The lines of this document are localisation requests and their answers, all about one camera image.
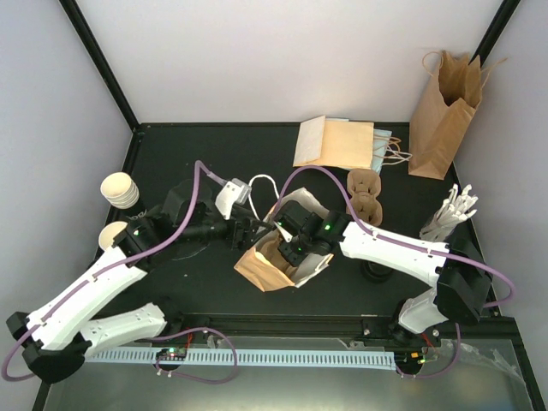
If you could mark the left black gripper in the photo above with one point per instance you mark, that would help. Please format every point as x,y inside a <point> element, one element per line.
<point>244,241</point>

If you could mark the black frame post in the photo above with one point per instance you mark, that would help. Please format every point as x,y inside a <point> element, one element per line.
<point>83,30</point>
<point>495,30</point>

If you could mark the orange paper bag white handles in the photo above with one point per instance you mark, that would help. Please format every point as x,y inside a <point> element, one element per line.
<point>264,266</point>

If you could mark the near white paper cup stack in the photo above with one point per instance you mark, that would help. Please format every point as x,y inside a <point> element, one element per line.
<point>107,235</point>

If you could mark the white paper cup stack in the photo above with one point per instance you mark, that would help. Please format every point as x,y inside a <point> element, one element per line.
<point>121,192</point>
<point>107,235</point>

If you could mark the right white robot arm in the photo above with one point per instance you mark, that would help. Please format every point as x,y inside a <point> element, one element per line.
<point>456,291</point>

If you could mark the white stirrer bundle in cup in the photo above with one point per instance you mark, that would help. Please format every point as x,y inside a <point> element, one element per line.
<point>457,208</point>

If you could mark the right black lid stack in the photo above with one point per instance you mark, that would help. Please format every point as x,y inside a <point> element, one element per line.
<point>375,273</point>

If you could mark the tan flat paper bag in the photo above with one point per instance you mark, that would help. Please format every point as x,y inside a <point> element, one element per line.
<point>309,145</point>

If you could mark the far white paper cup stack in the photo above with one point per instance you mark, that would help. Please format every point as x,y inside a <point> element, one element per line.
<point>121,192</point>

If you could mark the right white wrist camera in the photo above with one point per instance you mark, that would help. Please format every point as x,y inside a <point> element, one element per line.
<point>287,237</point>

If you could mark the standing brown paper bag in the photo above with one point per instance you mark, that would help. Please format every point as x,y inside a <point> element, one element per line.
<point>444,113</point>

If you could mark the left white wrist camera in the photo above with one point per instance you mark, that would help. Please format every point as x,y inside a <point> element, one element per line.
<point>234,192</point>

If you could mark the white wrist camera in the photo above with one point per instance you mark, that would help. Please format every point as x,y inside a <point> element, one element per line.
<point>287,237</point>
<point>234,192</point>

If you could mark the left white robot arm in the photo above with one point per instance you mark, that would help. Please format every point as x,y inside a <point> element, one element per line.
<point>57,338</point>

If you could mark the right black frame post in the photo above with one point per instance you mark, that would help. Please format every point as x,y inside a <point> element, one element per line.
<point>495,30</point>

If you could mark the light blue cable duct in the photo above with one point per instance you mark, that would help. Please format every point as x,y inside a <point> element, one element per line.
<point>247,357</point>

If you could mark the left black frame post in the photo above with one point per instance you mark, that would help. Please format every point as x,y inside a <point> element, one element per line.
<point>83,30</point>

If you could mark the light blue flat paper bag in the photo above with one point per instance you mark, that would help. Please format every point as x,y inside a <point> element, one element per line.
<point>354,145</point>

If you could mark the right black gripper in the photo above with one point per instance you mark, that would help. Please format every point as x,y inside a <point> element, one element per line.
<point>294,259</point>

